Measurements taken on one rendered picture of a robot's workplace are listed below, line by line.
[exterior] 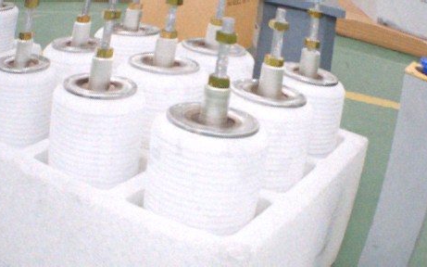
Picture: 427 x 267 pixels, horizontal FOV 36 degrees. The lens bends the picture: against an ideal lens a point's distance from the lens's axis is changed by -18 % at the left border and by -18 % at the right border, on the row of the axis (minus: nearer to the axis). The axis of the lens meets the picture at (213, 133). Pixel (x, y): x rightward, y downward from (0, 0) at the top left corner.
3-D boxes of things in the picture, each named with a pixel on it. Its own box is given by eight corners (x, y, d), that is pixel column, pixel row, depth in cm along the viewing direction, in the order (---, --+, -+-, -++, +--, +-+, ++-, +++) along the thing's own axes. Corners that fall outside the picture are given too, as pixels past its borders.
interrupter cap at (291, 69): (333, 76, 88) (334, 70, 88) (341, 94, 81) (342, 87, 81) (273, 63, 88) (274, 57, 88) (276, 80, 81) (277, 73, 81)
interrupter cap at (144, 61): (201, 63, 83) (202, 57, 82) (196, 82, 75) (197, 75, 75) (132, 55, 83) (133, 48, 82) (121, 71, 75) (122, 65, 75)
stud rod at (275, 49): (276, 80, 74) (286, 9, 72) (276, 82, 73) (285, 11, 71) (266, 78, 74) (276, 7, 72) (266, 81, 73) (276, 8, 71)
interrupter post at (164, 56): (175, 66, 80) (180, 36, 79) (172, 71, 78) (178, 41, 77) (152, 63, 80) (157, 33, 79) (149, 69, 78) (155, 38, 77)
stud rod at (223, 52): (221, 107, 63) (235, 19, 61) (208, 106, 63) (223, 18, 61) (220, 103, 64) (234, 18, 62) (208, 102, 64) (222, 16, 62)
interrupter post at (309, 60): (316, 77, 86) (320, 50, 85) (318, 82, 84) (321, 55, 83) (296, 72, 86) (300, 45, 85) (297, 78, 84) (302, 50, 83)
